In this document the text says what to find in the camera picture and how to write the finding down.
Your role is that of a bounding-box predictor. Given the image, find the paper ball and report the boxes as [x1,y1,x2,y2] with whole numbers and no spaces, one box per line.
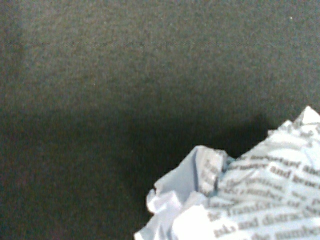
[133,106,320,240]

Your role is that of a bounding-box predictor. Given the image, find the black tablecloth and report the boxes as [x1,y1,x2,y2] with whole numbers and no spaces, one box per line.
[0,0,320,240]

